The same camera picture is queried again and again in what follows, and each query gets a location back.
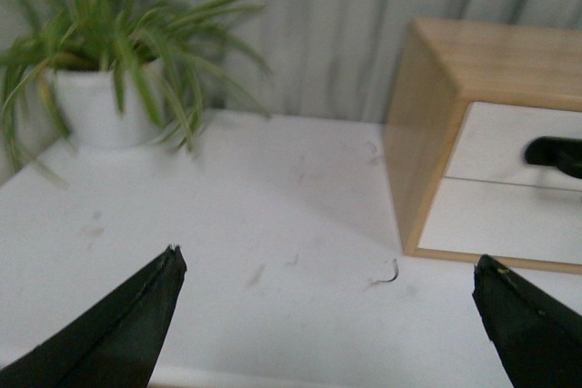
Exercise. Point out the white lower drawer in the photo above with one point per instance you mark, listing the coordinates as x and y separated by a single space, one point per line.
508 220

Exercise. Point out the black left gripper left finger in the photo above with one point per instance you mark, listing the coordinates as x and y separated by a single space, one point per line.
117 341

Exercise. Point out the white drawer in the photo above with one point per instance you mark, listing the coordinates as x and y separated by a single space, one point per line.
493 138
508 220

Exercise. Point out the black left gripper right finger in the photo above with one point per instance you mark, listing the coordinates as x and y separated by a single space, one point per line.
537 338

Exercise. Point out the black drawer handle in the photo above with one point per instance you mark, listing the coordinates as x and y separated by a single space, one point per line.
561 153

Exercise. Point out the wooden drawer cabinet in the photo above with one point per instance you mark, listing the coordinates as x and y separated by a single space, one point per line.
446 66

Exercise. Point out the white plant pot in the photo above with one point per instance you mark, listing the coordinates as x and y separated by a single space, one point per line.
88 102

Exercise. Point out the white upper drawer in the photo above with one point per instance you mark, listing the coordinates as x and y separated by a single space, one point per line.
493 138

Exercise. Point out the green spider plant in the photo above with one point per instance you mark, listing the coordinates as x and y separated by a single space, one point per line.
165 53

